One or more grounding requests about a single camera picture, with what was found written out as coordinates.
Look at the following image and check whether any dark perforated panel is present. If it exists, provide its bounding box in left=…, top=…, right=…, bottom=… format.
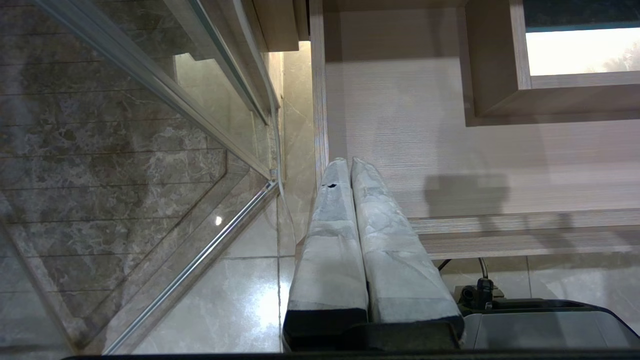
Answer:
left=522, top=0, right=640, bottom=32

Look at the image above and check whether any wooden drawer with cutout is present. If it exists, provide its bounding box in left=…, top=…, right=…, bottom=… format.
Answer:
left=310, top=0, right=640, bottom=261

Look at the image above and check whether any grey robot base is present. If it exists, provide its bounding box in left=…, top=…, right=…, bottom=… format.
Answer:
left=457, top=285, right=640, bottom=351

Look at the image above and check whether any framed glass shower door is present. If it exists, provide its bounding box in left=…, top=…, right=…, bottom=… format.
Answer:
left=0, top=0, right=282, bottom=356

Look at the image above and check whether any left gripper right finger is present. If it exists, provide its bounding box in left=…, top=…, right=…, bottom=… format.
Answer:
left=351, top=158, right=466, bottom=337

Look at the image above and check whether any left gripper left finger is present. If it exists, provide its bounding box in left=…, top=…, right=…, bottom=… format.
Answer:
left=282, top=157, right=370, bottom=351

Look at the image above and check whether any wooden vanity cabinet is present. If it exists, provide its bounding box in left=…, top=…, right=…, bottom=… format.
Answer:
left=250, top=0, right=312, bottom=53

